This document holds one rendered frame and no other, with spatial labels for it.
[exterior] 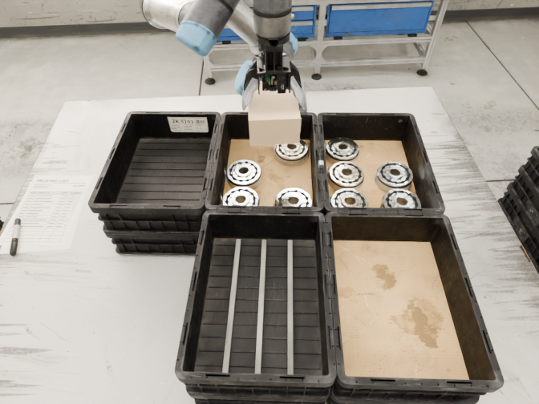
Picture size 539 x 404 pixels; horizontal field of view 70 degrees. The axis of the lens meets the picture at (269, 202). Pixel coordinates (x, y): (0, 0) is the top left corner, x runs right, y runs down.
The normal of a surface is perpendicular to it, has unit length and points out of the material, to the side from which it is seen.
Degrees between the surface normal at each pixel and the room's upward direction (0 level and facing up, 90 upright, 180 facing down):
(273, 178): 0
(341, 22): 90
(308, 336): 0
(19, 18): 90
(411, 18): 90
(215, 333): 0
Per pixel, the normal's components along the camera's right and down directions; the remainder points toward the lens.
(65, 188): -0.01, -0.65
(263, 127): 0.05, 0.76
